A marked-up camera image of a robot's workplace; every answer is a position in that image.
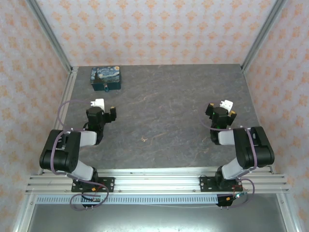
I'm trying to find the aluminium frame post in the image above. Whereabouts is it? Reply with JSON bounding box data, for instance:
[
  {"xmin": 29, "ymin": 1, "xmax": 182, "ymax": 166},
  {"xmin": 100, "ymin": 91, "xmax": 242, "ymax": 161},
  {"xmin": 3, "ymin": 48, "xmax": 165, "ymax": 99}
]
[
  {"xmin": 240, "ymin": 0, "xmax": 288, "ymax": 72},
  {"xmin": 25, "ymin": 0, "xmax": 73, "ymax": 73}
]

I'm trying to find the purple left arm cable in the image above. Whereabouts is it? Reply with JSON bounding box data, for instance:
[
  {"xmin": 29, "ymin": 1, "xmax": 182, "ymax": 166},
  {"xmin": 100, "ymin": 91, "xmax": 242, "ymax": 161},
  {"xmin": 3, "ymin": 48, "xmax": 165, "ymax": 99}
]
[{"xmin": 49, "ymin": 100, "xmax": 110, "ymax": 211}]

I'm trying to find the grey metal panel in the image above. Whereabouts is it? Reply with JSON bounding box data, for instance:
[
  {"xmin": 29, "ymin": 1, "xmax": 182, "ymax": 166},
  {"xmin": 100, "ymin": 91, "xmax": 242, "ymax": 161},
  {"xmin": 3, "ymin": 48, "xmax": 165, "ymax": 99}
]
[{"xmin": 25, "ymin": 203, "xmax": 289, "ymax": 232}]

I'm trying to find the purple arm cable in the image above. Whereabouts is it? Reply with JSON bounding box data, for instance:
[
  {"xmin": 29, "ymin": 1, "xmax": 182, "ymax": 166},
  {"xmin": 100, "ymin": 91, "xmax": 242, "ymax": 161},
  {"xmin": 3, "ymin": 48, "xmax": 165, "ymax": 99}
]
[
  {"xmin": 49, "ymin": 100, "xmax": 110, "ymax": 211},
  {"xmin": 201, "ymin": 102, "xmax": 257, "ymax": 209}
]

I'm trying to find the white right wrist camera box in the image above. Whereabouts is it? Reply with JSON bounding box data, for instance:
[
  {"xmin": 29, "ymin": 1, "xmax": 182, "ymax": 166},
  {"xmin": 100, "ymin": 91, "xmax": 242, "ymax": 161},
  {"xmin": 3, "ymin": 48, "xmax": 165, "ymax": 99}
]
[{"xmin": 219, "ymin": 99, "xmax": 234, "ymax": 112}]

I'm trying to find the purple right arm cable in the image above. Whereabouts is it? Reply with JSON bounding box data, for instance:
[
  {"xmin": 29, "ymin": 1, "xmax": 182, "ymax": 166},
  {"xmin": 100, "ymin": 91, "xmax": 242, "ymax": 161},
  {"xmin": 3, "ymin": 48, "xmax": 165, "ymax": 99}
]
[{"xmin": 201, "ymin": 102, "xmax": 257, "ymax": 209}]

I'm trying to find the white slotted cable duct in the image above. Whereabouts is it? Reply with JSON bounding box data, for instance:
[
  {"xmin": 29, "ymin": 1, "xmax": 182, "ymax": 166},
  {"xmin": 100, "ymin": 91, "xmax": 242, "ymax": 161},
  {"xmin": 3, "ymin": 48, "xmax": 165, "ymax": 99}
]
[{"xmin": 35, "ymin": 195, "xmax": 219, "ymax": 205}]

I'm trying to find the wide aluminium mounting beam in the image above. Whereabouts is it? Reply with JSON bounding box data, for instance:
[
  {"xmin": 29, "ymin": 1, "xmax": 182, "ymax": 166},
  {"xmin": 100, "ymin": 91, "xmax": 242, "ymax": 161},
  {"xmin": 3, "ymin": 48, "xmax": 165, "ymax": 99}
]
[{"xmin": 25, "ymin": 174, "xmax": 290, "ymax": 194}]

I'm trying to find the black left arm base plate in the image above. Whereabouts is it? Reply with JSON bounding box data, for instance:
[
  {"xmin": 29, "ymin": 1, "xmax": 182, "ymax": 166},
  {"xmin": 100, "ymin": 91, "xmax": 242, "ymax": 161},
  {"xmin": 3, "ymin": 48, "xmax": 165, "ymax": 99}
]
[{"xmin": 71, "ymin": 177, "xmax": 115, "ymax": 193}]

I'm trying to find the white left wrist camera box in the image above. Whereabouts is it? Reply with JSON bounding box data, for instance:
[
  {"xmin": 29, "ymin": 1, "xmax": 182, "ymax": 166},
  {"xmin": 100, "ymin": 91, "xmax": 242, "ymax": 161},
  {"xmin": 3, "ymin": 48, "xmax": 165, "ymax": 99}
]
[{"xmin": 89, "ymin": 98, "xmax": 106, "ymax": 110}]

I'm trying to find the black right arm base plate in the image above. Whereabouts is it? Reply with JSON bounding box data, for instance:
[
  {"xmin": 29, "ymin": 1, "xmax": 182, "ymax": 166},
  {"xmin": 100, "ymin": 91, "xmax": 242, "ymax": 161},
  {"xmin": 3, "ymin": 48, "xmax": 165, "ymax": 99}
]
[{"xmin": 199, "ymin": 175, "xmax": 243, "ymax": 193}]

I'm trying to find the starry night painted box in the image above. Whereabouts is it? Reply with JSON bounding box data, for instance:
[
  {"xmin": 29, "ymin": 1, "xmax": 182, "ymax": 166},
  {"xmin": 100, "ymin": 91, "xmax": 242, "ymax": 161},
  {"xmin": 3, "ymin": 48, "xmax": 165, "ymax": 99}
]
[{"xmin": 90, "ymin": 65, "xmax": 123, "ymax": 92}]

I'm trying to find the narrow aluminium rail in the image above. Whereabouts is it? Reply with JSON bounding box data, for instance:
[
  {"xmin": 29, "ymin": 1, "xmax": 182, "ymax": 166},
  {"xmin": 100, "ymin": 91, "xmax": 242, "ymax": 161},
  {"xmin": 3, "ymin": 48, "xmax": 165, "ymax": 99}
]
[{"xmin": 38, "ymin": 165, "xmax": 276, "ymax": 176}]

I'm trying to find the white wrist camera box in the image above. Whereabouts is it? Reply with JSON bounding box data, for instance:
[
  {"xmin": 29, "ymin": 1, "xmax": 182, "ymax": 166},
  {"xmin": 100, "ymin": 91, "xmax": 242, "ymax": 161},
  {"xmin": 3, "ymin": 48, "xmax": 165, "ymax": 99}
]
[
  {"xmin": 219, "ymin": 99, "xmax": 234, "ymax": 112},
  {"xmin": 89, "ymin": 98, "xmax": 106, "ymax": 110}
]

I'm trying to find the lower aluminium frame rail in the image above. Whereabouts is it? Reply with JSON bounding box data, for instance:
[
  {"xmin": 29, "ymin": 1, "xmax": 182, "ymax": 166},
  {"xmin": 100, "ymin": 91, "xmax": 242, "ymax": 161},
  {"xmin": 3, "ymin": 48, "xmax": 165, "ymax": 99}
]
[
  {"xmin": 276, "ymin": 193, "xmax": 300, "ymax": 232},
  {"xmin": 12, "ymin": 193, "xmax": 37, "ymax": 232}
]

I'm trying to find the aluminium side rail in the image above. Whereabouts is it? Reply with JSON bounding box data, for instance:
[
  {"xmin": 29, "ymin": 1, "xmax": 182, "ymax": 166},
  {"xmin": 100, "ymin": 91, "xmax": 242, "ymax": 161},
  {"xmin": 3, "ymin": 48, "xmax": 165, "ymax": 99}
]
[{"xmin": 38, "ymin": 67, "xmax": 79, "ymax": 175}]

